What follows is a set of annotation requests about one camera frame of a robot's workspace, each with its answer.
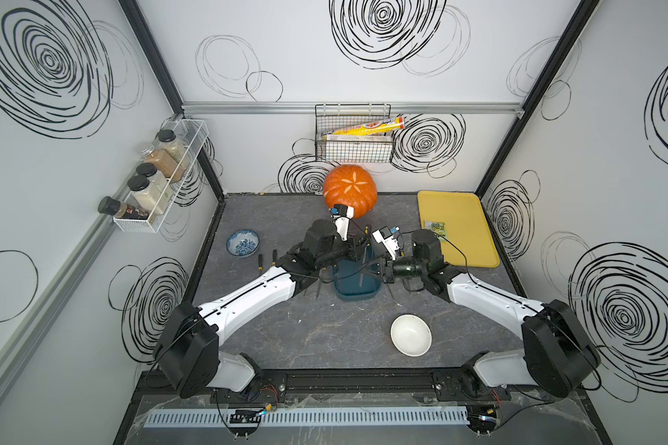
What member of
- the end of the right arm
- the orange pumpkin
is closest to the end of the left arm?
the end of the right arm

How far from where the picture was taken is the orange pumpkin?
1049mm

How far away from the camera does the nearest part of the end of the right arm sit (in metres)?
0.70

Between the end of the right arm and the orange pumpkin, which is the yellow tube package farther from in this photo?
the end of the right arm
